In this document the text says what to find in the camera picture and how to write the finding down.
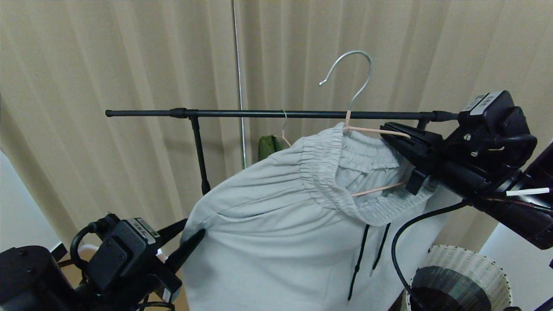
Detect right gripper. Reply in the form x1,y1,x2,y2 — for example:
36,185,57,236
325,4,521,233
405,145,517,201

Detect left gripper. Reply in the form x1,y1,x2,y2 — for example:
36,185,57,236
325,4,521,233
102,218,206,311

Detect pale grey shorts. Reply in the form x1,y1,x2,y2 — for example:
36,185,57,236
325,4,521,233
179,122,463,311

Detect green sleeveless top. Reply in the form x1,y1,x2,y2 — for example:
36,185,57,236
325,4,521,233
258,135,286,163

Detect pink clothes hanger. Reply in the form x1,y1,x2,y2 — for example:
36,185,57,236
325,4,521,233
319,51,412,198
280,110,292,147

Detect white laundry basket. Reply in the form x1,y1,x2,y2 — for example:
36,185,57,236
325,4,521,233
400,245,513,311

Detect black clothes rack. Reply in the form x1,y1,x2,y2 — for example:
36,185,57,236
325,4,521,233
105,108,459,196

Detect beige curtain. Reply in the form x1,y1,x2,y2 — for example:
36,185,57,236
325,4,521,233
0,0,553,253

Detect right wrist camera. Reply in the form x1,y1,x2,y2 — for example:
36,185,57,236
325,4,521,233
449,90,538,170

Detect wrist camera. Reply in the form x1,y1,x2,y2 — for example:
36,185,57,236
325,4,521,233
84,214,161,294
449,90,538,170

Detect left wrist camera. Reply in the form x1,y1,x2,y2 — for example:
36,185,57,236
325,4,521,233
84,214,161,294

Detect black cable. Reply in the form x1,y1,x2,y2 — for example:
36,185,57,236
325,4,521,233
70,219,109,271
129,301,176,311
391,199,472,311

